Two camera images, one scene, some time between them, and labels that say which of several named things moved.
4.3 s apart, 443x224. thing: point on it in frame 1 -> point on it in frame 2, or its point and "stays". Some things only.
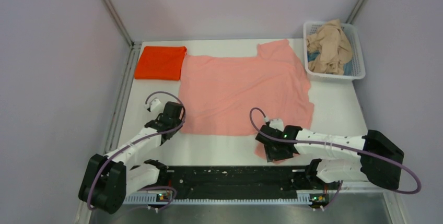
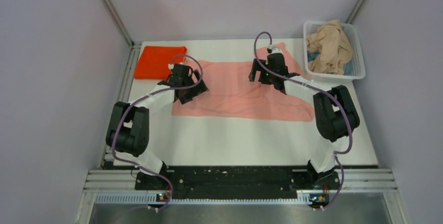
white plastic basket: x=353 y=36 stays
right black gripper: x=271 y=155 -> x=262 y=79
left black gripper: x=178 y=121 -> x=196 y=91
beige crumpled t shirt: x=334 y=47 stays
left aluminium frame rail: x=118 y=116 stays
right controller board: x=319 y=199 stays
